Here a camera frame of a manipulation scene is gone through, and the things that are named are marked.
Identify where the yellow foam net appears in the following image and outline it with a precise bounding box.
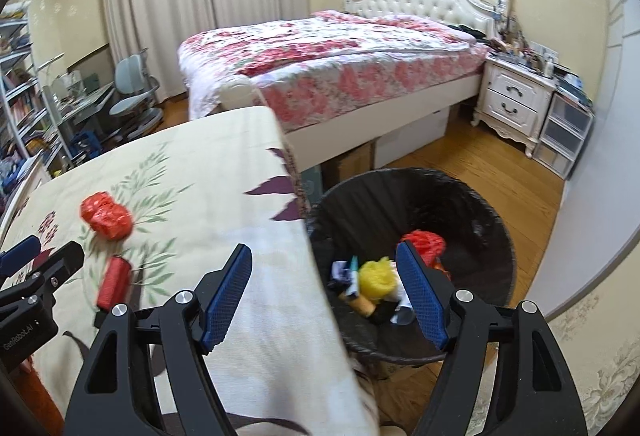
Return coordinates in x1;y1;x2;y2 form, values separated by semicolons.
359;256;403;302

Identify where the grey study desk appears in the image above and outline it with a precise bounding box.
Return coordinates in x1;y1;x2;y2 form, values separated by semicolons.
42;79;118;152

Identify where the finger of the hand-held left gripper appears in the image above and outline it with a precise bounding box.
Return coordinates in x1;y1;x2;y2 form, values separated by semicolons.
27;240;86;299
0;235;42;278

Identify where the white nightstand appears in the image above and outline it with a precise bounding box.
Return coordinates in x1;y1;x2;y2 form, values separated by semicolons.
471;54;557;157

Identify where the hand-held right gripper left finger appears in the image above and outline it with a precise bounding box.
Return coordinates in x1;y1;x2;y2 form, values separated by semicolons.
62;243;253;436

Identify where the cardboard box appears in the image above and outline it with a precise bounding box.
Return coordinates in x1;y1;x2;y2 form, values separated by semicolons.
320;141;376;189

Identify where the orange paper piece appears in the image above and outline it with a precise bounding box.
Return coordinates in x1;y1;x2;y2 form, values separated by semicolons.
339;291;376;318

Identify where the pink floral quilt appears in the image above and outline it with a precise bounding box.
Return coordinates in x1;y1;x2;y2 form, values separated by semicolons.
177;10;491;122

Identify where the cream leaf-print tablecloth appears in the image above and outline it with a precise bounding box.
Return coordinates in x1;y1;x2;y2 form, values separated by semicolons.
0;105;381;436

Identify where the white blue wrapper scrap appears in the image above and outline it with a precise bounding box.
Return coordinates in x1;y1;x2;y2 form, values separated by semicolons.
327;256;362;293

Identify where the white storage box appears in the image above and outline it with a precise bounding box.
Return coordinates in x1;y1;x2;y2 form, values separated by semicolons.
375;109;449;169

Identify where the clear plastic drawer unit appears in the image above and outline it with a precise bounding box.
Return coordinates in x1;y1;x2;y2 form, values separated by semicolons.
535;91;596;179

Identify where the red foam net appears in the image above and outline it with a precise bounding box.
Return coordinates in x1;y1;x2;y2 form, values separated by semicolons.
402;230;448;274

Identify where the clutter of bottles on nightstand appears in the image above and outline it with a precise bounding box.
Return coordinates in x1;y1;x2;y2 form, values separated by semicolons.
492;0;586;82

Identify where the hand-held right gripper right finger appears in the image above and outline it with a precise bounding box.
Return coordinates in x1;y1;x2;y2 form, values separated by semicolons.
395;240;586;436

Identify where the grey-blue desk chair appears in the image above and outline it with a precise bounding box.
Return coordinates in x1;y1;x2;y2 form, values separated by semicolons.
107;49;163;129

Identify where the black trash bin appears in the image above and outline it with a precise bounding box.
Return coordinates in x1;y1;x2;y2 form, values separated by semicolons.
305;167;517;364

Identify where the white bookshelf with books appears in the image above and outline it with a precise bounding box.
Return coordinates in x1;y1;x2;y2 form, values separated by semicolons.
0;1;66;187

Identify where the dark red roll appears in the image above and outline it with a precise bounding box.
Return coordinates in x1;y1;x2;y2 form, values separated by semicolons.
96;256;132;312

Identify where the blue crate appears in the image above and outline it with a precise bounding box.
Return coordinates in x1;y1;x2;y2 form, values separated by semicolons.
70;131;103;159

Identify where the brown plush toy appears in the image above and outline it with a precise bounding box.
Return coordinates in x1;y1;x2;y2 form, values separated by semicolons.
0;356;53;436

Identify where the red-orange plastic bag ball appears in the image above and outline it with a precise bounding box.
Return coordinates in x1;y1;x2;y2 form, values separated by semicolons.
80;192;135;239

